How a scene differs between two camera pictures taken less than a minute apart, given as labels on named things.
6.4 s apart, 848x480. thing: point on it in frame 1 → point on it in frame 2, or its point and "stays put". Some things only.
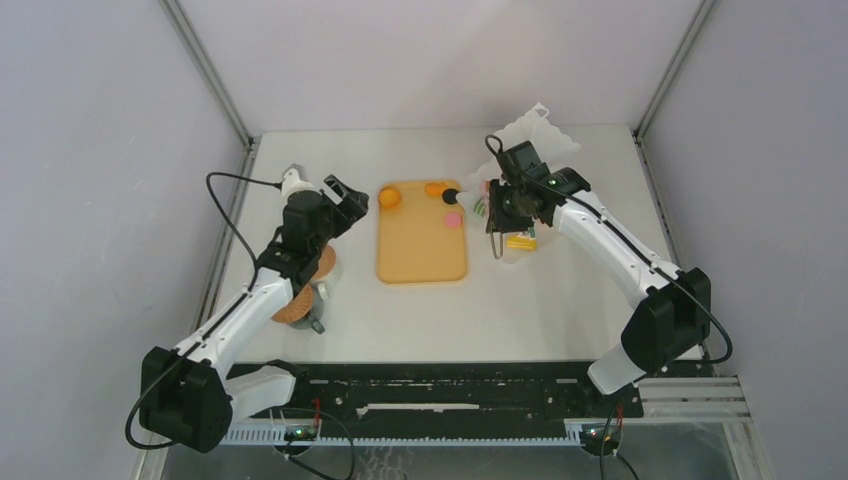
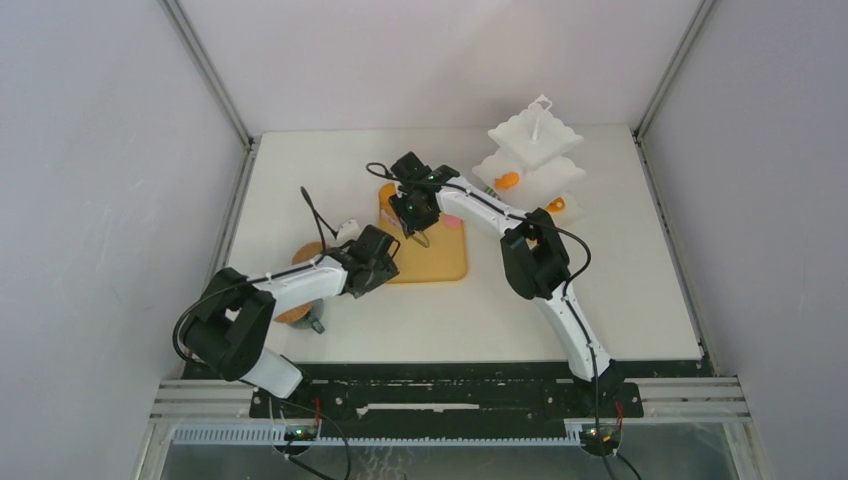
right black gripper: [500, 220] → [410, 223]
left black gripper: [353, 206] → [386, 270]
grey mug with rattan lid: [303, 311] stays put
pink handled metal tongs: [489, 230] → [421, 237]
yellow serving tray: [422, 238] stays put
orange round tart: [390, 198] stays put
